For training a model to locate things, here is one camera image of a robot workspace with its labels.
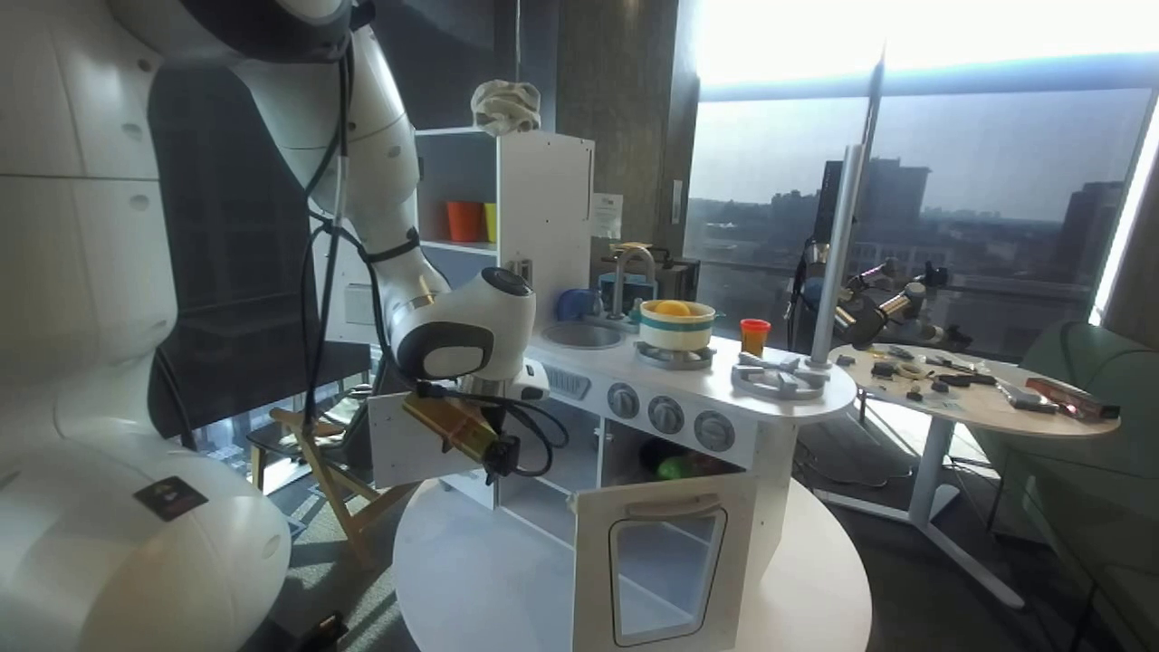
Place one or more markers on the red cup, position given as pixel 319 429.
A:
pixel 754 336

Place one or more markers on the yellow cup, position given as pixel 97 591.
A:
pixel 489 221

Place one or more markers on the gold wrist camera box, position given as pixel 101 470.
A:
pixel 449 423

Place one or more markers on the green toy in oven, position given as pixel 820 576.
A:
pixel 675 467

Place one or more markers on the paper label on cabinet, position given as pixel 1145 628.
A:
pixel 605 217

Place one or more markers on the small dark tool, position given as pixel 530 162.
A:
pixel 889 370

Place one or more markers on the dark toy faucet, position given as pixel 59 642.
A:
pixel 634 270

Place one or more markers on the crumpled white cloth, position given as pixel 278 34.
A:
pixel 504 104

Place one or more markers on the grey toy stove burner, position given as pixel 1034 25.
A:
pixel 675 362

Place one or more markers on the round white table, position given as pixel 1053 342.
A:
pixel 482 582

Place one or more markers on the white vertical pole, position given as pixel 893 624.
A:
pixel 845 218

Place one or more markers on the grey round oven knob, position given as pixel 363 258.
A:
pixel 668 415
pixel 714 432
pixel 626 400

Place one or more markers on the orange cup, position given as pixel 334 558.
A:
pixel 466 221

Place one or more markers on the black remote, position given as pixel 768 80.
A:
pixel 1028 397

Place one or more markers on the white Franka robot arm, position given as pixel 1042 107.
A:
pixel 86 301

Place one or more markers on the white toy kitchen cabinet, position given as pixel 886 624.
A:
pixel 557 205

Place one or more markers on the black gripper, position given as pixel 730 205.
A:
pixel 500 459

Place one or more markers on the white oven door with window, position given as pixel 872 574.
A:
pixel 663 568

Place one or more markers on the white side table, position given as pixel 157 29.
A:
pixel 966 403

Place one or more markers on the red-brown flat object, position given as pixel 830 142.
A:
pixel 1065 400

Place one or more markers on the green sofa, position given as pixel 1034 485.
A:
pixel 1074 485

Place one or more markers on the long dark tool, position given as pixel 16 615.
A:
pixel 966 383

